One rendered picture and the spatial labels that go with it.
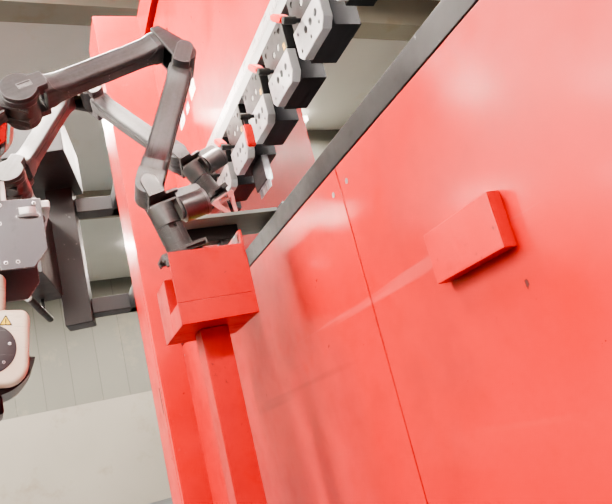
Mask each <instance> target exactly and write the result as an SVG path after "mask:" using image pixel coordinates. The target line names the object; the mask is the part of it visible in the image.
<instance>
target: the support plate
mask: <svg viewBox="0 0 612 504"><path fill-rule="evenodd" d="M276 211H277V207H272V208H263V209H254V210H245V211H236V212H227V213H218V214H209V215H204V216H202V217H199V218H197V219H194V220H192V221H189V222H187V223H186V222H184V221H183V220H182V219H181V220H182V223H183V224H184V226H185V228H186V230H189V229H198V228H206V227H215V226H223V225H232V224H237V228H238V230H241V233H242V235H249V234H257V233H260V231H261V230H262V229H263V227H264V226H265V225H266V224H267V222H268V221H269V220H270V219H271V217H272V216H273V215H274V213H275V212H276Z"/></svg>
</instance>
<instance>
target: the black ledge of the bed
mask: <svg viewBox="0 0 612 504"><path fill-rule="evenodd" d="M478 1H479V0H441V1H440V2H439V4H438V5H437V6H436V7H435V9H434V10H433V11H432V13H431V14H430V15H429V16H428V18H427V19H426V20H425V22H424V23H423V24H422V25H421V27H420V28H419V29H418V31H417V32H416V33H415V34H414V36H413V37H412V38H411V39H410V41H409V42H408V43H407V45H406V46H405V47H404V48H403V50H402V51H401V52H400V54H399V55H398V56H397V57H396V59H395V60H394V61H393V62H392V64H391V65H390V66H389V68H388V69H387V70H386V71H385V73H384V74H383V75H382V77H381V78H380V79H379V80H378V82H377V83H376V84H375V86H374V87H373V88H372V89H371V91H370V92H369V93H368V94H367V96H366V97H365V98H364V100H363V101H362V102H361V103H360V105H359V106H358V107H357V109H356V110H355V111H354V112H353V114H352V115H351V116H350V117H349V119H348V120H347V121H346V123H345V124H344V125H343V126H342V128H341V129H340V130H339V132H338V133H337V134H336V135H335V137H334V138H333V139H332V141H331V142H330V143H329V144H328V146H327V147H326V148H325V149H324V151H323V152H322V153H321V155H320V156H319V157H318V158H317V160H316V161H315V162H314V164H313V165H312V166H311V167H310V169H309V170H308V171H307V172H306V174H305V175H304V176H303V178H302V179H301V180H300V181H299V183H298V184H297V185H296V187H295V188H294V189H293V190H292V192H291V193H290V194H289V196H288V197H287V198H286V199H285V201H284V202H283V203H282V204H281V206H280V207H279V208H278V210H277V211H276V212H275V213H274V215H273V216H272V217H271V219H270V220H269V221H268V222H267V224H266V225H265V226H264V227H263V229H262V230H261V231H260V233H259V234H258V235H257V236H256V238H255V239H254V240H253V242H252V243H251V244H250V245H249V247H248V248H247V249H246V255H247V259H248V263H249V268H250V267H251V265H252V264H253V263H254V262H255V261H256V260H257V258H258V257H259V256H260V255H261V254H262V253H263V251H264V250H265V249H266V248H267V247H268V246H269V244H270V243H271V242H272V241H273V240H274V239H275V237H276V236H277V235H278V234H279V233H280V232H281V230H282V229H283V228H284V227H285V226H286V225H287V223H288V222H289V221H290V220H291V219H292V218H293V216H294V215H295V214H296V213H297V212H298V211H299V209H300V208H301V207H302V206H303V205H304V204H305V202H306V201H307V200H308V199H309V198H310V197H311V195H312V194H313V193H314V192H315V191H316V190H317V188H318V187H319V186H320V185H321V184H322V183H323V181H324V180H325V179H326V178H327V177H328V176H329V174H330V173H331V172H332V171H333V170H334V169H335V167H336V166H337V165H338V164H339V163H340V162H341V160H342V159H343V158H344V157H345V156H346V155H347V153H348V152H349V151H350V150H351V149H352V148H353V146H354V145H355V144H356V143H357V142H358V141H359V139H360V138H361V137H362V136H363V135H364V134H365V132H366V131H367V130H368V129H369V128H370V127H371V125H372V124H373V123H374V122H375V121H376V120H377V118H378V117H379V116H380V115H381V114H382V113H383V111H384V110H385V109H386V108H387V107H388V106H389V104H390V103H391V102H392V101H393V100H394V99H395V97H396V96H397V95H398V94H399V93H400V92H401V90H402V89H403V88H404V87H405V86H406V85H407V83H408V82H409V81H410V80H411V79H412V78H413V76H414V75H415V74H416V73H417V72H418V71H419V69H420V68H421V67H422V66H423V65H424V64H425V62H426V61H427V60H428V59H429V58H430V57H431V55H432V54H433V53H434V52H435V51H436V50H437V48H438V47H439V46H440V45H441V44H442V43H443V41H444V40H445V39H446V38H447V37H448V36H449V34H450V33H451V32H452V31H453V30H454V29H455V27H456V26H457V25H458V24H459V23H460V22H461V20H462V19H463V18H464V17H465V16H466V15H467V13H468V12H469V11H470V10H471V9H472V8H473V6H474V5H475V4H476V3H477V2H478Z"/></svg>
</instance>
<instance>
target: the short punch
mask: <svg viewBox="0 0 612 504"><path fill-rule="evenodd" d="M252 174H253V178H254V183H255V187H256V191H257V193H260V195H261V199H263V197H264V196H265V194H266V193H267V191H268V190H269V189H270V187H271V186H272V183H271V180H272V178H273V175H272V171H271V167H270V163H269V159H268V155H267V154H266V155H260V157H259V159H258V160H257V162H256V163H255V165H254V167H253V168H252Z"/></svg>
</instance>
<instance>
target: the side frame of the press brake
mask: <svg viewBox="0 0 612 504"><path fill-rule="evenodd" d="M140 38H141V33H140V28H139V23H138V18H137V16H92V23H91V35H90V47H89V52H90V57H91V58H93V57H95V56H98V55H100V54H103V53H106V52H108V51H111V50H113V49H116V48H119V47H121V46H124V45H127V44H129V43H132V42H134V41H136V40H138V39H140ZM101 86H102V87H103V91H104V92H106V93H107V94H108V95H109V96H110V97H111V98H112V99H113V100H114V101H116V102H117V103H118V104H120V105H121V106H123V107H124V108H126V109H127V110H129V111H130V112H131V113H133V114H134V115H136V116H137V117H139V118H140V119H142V120H143V121H144V122H146V123H147V124H149V125H150V126H152V125H153V121H154V118H155V117H154V116H155V114H156V111H157V107H158V104H159V97H158V92H157V87H156V82H155V78H154V73H153V68H152V66H148V67H145V68H142V69H140V70H137V71H135V72H132V73H130V74H127V75H125V76H123V77H120V78H118V79H115V80H113V81H110V82H108V83H105V84H103V85H101ZM297 113H298V117H299V121H298V122H297V124H296V125H295V127H294V128H293V130H292V131H291V133H290V134H289V136H288V138H287V139H286V141H285V142H284V144H283V145H274V146H275V150H276V156H275V157H274V159H273V161H272V162H271V164H270V167H271V171H272V175H273V178H272V180H271V183H272V186H271V187H270V189H269V190H268V191H267V193H266V194H265V196H264V197H263V199H261V195H260V193H257V191H256V187H255V188H254V190H253V191H252V193H251V194H250V196H249V197H248V199H247V200H246V201H241V206H242V208H241V209H240V211H245V210H254V209H263V208H272V207H278V206H279V204H280V203H281V202H283V201H285V199H286V198H287V197H288V196H289V194H290V193H291V192H292V190H293V189H294V188H295V187H296V185H297V184H298V183H299V181H300V180H301V179H302V178H303V176H304V175H305V174H306V172H307V171H308V170H309V169H310V167H311V166H312V165H313V164H314V162H315V159H314V155H313V151H312V147H311V144H310V140H309V136H308V133H307V129H306V125H305V121H304V118H303V114H302V110H301V108H298V109H297ZM102 122H103V128H104V133H105V138H106V144H107V149H108V155H109V160H110V166H111V171H112V176H113V182H114V187H115V193H116V198H117V203H118V209H119V214H120V220H121V225H122V231H123V236H124V241H125V247H126V252H127V258H128V263H129V268H130V274H131V279H132V285H133V290H134V296H135V301H136V306H137V312H138V317H139V323H140V328H141V334H142V339H143V344H144V350H145V355H146V361H147V366H148V371H149V377H150V382H151V388H152V393H153V399H154V404H155V409H156V415H157V420H158V426H159V431H160V436H161V442H162V447H163V453H164V458H165V464H166V469H167V474H168V480H169V485H170V491H171V496H172V501H173V504H213V501H212V496H211V491H210V486H209V481H208V476H207V471H206V466H205V461H204V456H203V451H202V446H201V441H200V436H199V431H198V426H197V421H196V416H195V411H194V406H193V401H192V396H191V391H190V386H189V381H188V376H187V370H186V365H185V360H184V355H183V350H182V345H181V343H179V344H174V345H168V346H167V345H166V340H165V335H164V329H163V324H162V319H161V314H160V309H159V303H158V298H157V293H158V291H159V289H160V287H161V285H162V283H163V281H164V280H170V279H172V274H171V269H170V267H168V268H167V266H165V267H163V268H162V269H160V268H159V266H158V264H157V263H158V261H159V259H160V257H161V255H163V254H165V253H167V252H166V250H165V248H164V246H163V244H162V242H161V240H160V238H159V236H158V234H157V232H156V230H155V228H154V226H153V224H152V222H151V220H150V218H149V217H148V215H147V213H146V212H145V210H144V209H142V208H140V207H139V206H138V205H137V204H136V202H135V177H136V173H137V170H138V167H139V165H140V163H141V159H142V156H143V155H144V152H145V149H146V148H144V147H143V146H141V145H140V144H139V143H137V142H136V141H134V140H133V139H132V138H130V137H129V136H127V135H126V134H125V133H123V132H122V131H120V130H119V129H118V128H116V127H115V126H113V125H112V124H111V123H109V122H108V121H106V120H105V119H102Z"/></svg>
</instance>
